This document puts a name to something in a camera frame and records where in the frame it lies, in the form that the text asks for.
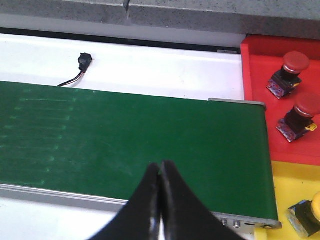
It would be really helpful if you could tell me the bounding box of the yellow plastic tray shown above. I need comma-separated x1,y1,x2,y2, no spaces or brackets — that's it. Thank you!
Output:
254,161,320,240

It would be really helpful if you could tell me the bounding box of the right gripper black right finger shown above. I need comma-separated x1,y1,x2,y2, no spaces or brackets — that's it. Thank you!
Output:
160,160,242,240

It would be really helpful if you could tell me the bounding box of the black cable connector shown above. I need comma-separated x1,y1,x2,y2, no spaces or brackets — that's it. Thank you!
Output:
57,52,93,87

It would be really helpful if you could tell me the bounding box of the red object behind counter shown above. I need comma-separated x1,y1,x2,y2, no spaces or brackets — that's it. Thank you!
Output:
240,35,320,166

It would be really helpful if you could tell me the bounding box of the grey stone counter slab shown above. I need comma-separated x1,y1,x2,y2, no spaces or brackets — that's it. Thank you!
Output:
0,0,130,24
127,0,320,40

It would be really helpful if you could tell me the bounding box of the grey stone counter slab right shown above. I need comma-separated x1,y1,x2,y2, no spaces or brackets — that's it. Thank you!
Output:
127,0,320,40

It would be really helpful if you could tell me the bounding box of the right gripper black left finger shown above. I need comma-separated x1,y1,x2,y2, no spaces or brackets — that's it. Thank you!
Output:
91,163,160,240

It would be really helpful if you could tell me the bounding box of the green conveyor belt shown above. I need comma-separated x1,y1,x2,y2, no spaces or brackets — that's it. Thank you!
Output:
0,80,279,222

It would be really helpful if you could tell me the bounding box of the yellow mushroom push button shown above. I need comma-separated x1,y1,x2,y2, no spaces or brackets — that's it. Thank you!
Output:
287,192,320,239

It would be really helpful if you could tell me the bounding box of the red mushroom push button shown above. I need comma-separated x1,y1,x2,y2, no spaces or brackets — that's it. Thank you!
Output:
266,51,310,100
276,92,320,143

